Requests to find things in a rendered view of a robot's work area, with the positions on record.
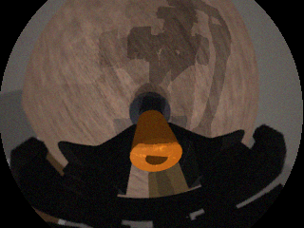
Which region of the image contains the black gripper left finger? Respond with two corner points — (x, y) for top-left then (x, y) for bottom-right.
(57, 124), (137, 195)

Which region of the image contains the orange knob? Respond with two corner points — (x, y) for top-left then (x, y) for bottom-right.
(129, 110), (182, 172)

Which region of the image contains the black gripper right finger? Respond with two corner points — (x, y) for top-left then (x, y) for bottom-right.
(168, 122), (244, 189)

